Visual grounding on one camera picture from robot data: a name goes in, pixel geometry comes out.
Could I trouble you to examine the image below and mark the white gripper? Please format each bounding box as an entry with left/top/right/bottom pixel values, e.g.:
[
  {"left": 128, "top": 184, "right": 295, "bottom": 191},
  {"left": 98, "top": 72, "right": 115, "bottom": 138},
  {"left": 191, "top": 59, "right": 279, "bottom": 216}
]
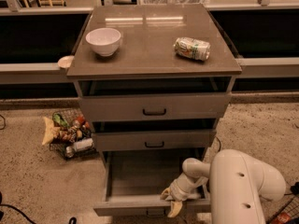
[{"left": 160, "top": 173, "right": 207, "bottom": 218}]

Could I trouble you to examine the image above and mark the grey bottom drawer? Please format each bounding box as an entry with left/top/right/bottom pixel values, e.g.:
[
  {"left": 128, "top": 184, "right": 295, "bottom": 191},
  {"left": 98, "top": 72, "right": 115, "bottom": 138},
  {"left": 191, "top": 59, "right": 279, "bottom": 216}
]
[{"left": 94, "top": 147, "right": 205, "bottom": 217}]

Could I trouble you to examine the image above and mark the grey drawer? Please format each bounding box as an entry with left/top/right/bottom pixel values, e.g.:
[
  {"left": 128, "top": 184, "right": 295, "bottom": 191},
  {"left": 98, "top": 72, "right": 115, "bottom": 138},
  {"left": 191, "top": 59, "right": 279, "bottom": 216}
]
[
  {"left": 78, "top": 93, "right": 231, "bottom": 122},
  {"left": 93, "top": 130, "right": 216, "bottom": 151},
  {"left": 94, "top": 147, "right": 205, "bottom": 217}
]

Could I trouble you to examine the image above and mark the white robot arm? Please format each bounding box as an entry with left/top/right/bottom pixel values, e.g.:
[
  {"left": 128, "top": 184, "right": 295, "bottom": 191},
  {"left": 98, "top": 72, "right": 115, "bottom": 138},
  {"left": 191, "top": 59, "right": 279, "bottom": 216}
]
[{"left": 161, "top": 149, "right": 286, "bottom": 224}]

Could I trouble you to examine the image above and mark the grey middle drawer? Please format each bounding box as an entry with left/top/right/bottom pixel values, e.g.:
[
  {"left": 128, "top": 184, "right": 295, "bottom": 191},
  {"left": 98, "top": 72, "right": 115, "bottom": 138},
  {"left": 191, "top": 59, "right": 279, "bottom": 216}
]
[{"left": 93, "top": 130, "right": 216, "bottom": 151}]

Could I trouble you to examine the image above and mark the grey top drawer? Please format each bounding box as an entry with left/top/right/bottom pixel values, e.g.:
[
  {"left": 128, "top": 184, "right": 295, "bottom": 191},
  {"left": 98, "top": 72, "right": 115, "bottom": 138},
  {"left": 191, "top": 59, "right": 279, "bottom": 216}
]
[{"left": 78, "top": 93, "right": 231, "bottom": 122}]

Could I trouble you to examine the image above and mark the grey drawer cabinet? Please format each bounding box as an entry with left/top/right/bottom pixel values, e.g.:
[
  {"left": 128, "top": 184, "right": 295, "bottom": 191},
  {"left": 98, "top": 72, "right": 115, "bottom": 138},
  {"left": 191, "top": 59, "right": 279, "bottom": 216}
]
[{"left": 66, "top": 4, "right": 243, "bottom": 173}]

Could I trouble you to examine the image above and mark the clear plastic bottle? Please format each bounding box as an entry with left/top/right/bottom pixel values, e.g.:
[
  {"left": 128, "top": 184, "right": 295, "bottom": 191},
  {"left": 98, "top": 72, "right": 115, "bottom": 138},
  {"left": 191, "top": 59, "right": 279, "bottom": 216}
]
[{"left": 64, "top": 138, "right": 93, "bottom": 158}]

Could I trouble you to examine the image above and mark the red can in basket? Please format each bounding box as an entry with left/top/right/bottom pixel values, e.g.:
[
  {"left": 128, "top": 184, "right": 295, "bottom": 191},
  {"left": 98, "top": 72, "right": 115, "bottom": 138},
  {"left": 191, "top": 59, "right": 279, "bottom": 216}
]
[{"left": 270, "top": 212, "right": 292, "bottom": 224}]

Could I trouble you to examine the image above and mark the yellow chip bag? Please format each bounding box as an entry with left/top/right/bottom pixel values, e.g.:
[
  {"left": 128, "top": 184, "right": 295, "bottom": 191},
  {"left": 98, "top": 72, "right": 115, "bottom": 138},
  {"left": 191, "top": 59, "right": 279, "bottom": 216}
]
[{"left": 42, "top": 117, "right": 60, "bottom": 146}]

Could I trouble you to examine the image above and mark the green snack packet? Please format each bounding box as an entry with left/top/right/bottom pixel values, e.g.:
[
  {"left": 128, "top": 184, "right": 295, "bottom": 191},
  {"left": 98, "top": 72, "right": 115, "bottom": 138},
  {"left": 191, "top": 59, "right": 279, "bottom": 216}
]
[{"left": 52, "top": 113, "right": 68, "bottom": 128}]

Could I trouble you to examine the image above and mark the crushed green white can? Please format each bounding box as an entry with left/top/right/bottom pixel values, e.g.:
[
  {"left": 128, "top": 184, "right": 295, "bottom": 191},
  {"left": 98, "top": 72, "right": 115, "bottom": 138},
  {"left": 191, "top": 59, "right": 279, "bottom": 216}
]
[{"left": 174, "top": 37, "right": 211, "bottom": 62}]

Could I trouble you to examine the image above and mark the white ceramic bowl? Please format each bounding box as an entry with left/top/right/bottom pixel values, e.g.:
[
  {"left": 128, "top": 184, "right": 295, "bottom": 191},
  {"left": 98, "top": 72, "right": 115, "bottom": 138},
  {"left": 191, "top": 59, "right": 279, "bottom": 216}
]
[{"left": 85, "top": 28, "right": 121, "bottom": 57}]

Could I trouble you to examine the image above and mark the small white round dish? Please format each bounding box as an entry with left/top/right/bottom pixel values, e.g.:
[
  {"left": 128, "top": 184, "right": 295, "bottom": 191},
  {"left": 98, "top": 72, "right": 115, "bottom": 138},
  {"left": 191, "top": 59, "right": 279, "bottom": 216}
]
[{"left": 58, "top": 55, "right": 74, "bottom": 69}]

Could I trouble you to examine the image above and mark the black floor cable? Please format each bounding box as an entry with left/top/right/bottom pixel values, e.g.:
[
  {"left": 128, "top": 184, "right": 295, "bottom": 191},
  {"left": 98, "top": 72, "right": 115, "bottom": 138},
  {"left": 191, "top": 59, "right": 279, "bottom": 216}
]
[{"left": 213, "top": 136, "right": 222, "bottom": 154}]

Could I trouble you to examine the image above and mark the black cable bottom left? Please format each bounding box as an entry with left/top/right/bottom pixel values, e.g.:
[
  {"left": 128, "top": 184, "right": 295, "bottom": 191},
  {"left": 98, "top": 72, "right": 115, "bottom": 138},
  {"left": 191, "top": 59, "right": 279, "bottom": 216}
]
[{"left": 0, "top": 191, "right": 78, "bottom": 224}]

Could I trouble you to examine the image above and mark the black wire basket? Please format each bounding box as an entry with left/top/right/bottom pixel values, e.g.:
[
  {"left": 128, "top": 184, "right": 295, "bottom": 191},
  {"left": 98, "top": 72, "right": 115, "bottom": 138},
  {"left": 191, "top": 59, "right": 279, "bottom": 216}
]
[{"left": 50, "top": 108, "right": 97, "bottom": 160}]

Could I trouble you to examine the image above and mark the wire basket bottom right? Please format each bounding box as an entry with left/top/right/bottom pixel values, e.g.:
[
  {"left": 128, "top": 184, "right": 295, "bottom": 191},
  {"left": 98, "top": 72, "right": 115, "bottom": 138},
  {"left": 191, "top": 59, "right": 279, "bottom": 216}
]
[{"left": 266, "top": 196, "right": 299, "bottom": 224}]

